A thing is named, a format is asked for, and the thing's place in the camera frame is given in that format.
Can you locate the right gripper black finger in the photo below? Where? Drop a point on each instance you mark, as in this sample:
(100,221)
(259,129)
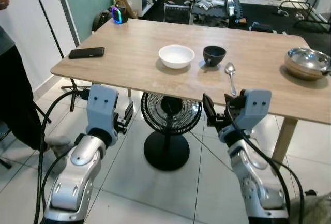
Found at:
(209,111)

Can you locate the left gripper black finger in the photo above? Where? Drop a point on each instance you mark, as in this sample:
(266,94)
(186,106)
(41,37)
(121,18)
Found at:
(129,114)

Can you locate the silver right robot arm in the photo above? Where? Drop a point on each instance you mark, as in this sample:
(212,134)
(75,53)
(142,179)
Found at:
(256,182)

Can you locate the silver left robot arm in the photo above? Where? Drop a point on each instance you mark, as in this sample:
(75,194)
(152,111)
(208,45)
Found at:
(77,167)

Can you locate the bystander bare hand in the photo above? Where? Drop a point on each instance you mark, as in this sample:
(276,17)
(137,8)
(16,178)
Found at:
(3,0)

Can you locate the short silver spoon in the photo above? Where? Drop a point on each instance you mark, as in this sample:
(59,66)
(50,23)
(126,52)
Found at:
(230,69)

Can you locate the small black bowl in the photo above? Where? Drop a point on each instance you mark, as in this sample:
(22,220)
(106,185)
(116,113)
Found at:
(214,54)

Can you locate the white ceramic bowl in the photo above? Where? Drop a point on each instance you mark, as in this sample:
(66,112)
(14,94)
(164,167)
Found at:
(176,56)

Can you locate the black smartphone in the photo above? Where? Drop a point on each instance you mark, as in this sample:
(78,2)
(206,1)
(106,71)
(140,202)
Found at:
(86,53)

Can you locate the light wooden table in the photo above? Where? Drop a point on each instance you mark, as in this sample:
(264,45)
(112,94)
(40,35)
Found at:
(145,38)

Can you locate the black cart with clutter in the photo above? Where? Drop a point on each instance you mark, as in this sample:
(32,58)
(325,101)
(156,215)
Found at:
(212,14)

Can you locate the stainless steel bowl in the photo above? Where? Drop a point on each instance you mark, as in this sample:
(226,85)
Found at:
(306,61)

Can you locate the black crate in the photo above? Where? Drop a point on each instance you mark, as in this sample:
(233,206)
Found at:
(177,14)

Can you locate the person in dark clothes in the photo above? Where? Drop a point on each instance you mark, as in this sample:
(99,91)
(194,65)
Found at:
(15,89)

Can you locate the brown cardboard piece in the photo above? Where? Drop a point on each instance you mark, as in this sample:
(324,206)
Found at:
(124,1)

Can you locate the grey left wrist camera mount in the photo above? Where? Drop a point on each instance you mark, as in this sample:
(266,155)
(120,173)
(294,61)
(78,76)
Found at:
(102,107)

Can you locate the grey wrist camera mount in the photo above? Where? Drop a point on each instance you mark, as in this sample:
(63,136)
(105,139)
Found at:
(256,107)
(102,107)

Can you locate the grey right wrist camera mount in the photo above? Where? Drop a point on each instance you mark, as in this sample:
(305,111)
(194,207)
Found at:
(256,107)

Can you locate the black pedestal fan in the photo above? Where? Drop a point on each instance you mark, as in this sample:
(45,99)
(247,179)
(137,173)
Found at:
(170,115)

